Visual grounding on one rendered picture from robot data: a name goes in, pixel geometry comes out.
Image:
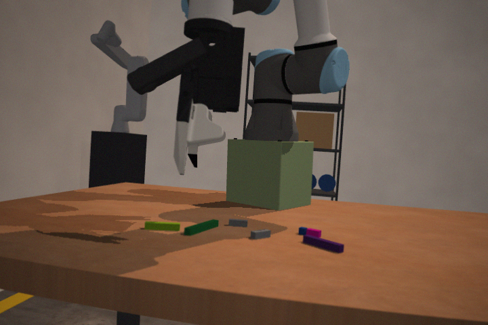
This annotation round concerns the magenta block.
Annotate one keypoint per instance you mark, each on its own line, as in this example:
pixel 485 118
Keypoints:
pixel 313 232

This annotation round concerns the purple rod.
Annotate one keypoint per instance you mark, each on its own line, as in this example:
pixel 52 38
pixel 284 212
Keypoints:
pixel 323 243

